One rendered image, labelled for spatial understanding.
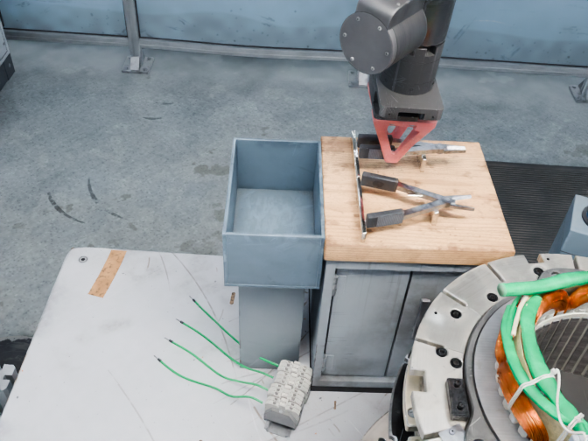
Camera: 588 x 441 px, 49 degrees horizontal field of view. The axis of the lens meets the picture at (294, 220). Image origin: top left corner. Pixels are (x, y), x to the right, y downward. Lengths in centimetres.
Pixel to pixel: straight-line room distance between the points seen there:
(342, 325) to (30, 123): 214
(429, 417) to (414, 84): 33
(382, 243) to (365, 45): 21
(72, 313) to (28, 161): 163
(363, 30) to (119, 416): 57
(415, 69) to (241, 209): 29
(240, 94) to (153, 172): 61
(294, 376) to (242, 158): 29
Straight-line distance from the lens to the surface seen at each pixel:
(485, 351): 58
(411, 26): 61
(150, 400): 90
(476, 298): 62
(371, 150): 75
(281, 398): 85
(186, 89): 288
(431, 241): 70
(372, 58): 60
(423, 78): 68
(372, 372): 89
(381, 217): 67
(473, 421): 54
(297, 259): 71
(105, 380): 93
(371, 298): 76
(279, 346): 88
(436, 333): 58
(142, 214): 228
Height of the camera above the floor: 155
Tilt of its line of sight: 44 degrees down
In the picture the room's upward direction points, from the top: 4 degrees clockwise
